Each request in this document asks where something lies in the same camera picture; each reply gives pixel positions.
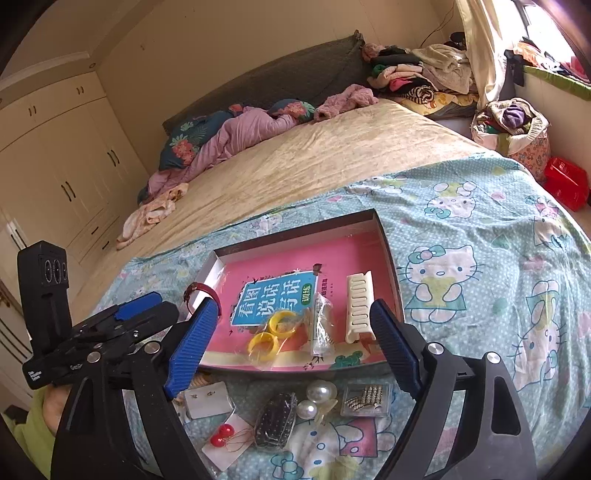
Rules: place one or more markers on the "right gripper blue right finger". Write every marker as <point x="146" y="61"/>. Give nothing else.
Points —
<point x="398" y="343"/>

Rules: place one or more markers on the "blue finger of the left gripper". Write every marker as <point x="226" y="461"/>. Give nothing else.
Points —
<point x="136" y="306"/>

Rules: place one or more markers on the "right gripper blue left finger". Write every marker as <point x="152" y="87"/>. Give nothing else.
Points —
<point x="187" y="354"/>

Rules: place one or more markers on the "maroon leather strap wristwatch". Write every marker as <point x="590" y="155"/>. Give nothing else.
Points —
<point x="195" y="293"/>

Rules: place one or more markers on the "small stud earrings card bag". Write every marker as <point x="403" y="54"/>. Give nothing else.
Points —
<point x="207" y="401"/>

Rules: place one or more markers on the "cream plastic hair claw clip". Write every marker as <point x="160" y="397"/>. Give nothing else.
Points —
<point x="360" y="299"/>

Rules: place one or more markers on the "white tube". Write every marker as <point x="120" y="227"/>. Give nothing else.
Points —
<point x="321" y="329"/>

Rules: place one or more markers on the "yellow bangles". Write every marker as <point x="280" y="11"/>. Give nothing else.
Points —
<point x="272" y="334"/>

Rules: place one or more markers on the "white pearl hair accessory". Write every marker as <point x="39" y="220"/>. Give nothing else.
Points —
<point x="321" y="397"/>

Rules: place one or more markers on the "red ball earrings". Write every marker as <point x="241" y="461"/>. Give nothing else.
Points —
<point x="228" y="442"/>

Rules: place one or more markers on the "black beaded item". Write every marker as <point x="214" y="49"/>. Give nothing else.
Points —
<point x="275" y="422"/>

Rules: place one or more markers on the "peach child garment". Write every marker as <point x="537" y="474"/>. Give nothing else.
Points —
<point x="147" y="216"/>

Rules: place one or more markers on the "shallow dark cardboard box tray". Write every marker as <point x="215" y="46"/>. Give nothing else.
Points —
<point x="356" y="220"/>

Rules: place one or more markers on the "hello kitty teal blanket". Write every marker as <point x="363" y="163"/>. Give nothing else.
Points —
<point x="487" y="260"/>

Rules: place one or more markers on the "floral dark blue pillow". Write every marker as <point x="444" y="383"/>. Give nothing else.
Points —
<point x="194" y="136"/>

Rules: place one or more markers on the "beige bed sheet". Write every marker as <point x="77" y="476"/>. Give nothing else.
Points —
<point x="306" y="161"/>

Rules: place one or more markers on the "pink crumpled quilt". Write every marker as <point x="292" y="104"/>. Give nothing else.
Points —
<point x="237" y="134"/>

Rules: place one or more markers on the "red plastic box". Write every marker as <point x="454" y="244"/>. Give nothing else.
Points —
<point x="567" y="183"/>

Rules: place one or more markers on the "bag stuffed with clothes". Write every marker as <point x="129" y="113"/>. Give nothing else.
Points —
<point x="516" y="130"/>

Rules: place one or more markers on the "pink fuzzy garment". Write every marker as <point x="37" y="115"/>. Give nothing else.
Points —
<point x="354" y="96"/>

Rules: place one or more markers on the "pile of mixed clothes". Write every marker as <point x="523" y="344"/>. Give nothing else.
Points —
<point x="434" y="81"/>

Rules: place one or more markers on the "dark green headboard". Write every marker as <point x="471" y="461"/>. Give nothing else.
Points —
<point x="312" y="75"/>

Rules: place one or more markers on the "cream curtain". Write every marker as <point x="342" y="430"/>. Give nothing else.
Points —
<point x="491" y="28"/>

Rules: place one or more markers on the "clothes on window ledge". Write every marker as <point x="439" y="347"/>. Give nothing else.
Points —
<point x="568" y="76"/>

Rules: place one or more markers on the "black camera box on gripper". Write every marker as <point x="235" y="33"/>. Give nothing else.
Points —
<point x="43" y="283"/>

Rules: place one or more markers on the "cream wardrobe with black handles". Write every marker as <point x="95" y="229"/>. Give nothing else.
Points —
<point x="69" y="176"/>

